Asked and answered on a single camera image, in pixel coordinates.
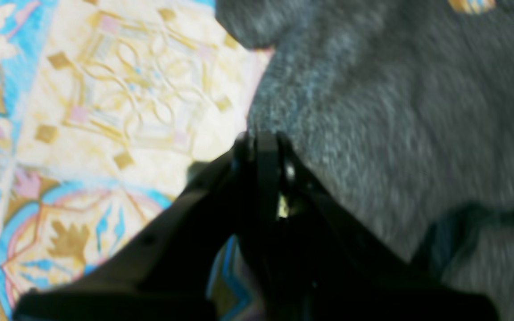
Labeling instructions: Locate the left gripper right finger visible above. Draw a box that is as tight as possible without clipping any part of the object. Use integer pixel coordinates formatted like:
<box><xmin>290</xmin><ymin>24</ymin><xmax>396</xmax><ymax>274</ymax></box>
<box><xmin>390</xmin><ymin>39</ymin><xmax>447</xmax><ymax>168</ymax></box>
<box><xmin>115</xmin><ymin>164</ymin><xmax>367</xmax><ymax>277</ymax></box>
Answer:
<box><xmin>257</xmin><ymin>132</ymin><xmax>499</xmax><ymax>321</ymax></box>

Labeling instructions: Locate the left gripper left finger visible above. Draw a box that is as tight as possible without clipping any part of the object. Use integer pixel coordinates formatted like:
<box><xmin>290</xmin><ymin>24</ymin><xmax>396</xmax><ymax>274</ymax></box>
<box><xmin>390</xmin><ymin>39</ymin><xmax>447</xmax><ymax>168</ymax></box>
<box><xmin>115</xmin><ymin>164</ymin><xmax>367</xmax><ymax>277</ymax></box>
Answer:
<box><xmin>12</xmin><ymin>134</ymin><xmax>266</xmax><ymax>321</ymax></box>

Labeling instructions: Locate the grey t-shirt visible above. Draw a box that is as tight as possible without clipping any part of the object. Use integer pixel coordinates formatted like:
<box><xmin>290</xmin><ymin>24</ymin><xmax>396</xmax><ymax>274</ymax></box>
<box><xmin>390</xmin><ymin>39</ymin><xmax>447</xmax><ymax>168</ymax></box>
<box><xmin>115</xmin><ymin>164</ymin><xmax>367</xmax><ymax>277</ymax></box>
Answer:
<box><xmin>216</xmin><ymin>0</ymin><xmax>514</xmax><ymax>321</ymax></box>

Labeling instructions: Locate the patterned tile tablecloth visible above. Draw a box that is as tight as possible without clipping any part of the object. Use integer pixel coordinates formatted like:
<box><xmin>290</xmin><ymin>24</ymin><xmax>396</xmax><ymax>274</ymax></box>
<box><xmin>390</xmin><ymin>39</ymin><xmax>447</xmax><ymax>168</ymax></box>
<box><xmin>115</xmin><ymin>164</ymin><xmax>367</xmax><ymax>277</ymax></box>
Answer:
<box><xmin>0</xmin><ymin>0</ymin><xmax>272</xmax><ymax>321</ymax></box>

